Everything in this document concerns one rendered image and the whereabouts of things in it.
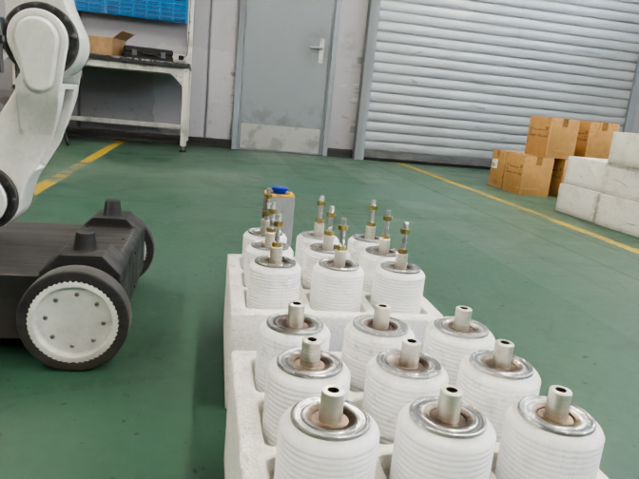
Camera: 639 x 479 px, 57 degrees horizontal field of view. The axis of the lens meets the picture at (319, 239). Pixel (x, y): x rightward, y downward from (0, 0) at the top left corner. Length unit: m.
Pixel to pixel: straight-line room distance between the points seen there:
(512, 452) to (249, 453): 0.27
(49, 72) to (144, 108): 4.88
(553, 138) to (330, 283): 3.90
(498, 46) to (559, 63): 0.74
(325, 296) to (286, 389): 0.43
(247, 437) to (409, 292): 0.51
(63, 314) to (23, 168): 0.35
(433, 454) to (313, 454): 0.11
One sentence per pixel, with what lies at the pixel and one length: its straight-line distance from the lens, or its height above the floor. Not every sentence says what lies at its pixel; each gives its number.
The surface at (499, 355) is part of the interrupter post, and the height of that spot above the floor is 0.27.
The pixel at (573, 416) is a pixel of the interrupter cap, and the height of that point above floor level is 0.25.
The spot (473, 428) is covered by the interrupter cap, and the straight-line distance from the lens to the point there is 0.60.
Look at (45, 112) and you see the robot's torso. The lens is 1.35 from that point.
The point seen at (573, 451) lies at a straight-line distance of 0.64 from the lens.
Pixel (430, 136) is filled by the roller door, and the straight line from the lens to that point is 6.54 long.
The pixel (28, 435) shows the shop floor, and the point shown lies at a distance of 1.06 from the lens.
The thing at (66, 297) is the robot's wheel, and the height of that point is 0.14.
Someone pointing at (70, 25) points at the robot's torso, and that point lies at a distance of 1.35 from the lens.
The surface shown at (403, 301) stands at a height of 0.20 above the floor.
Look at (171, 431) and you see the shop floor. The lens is 1.03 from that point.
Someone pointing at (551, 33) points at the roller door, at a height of 1.49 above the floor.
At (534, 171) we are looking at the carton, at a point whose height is 0.19.
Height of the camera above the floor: 0.54
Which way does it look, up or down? 13 degrees down
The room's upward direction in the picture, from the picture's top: 6 degrees clockwise
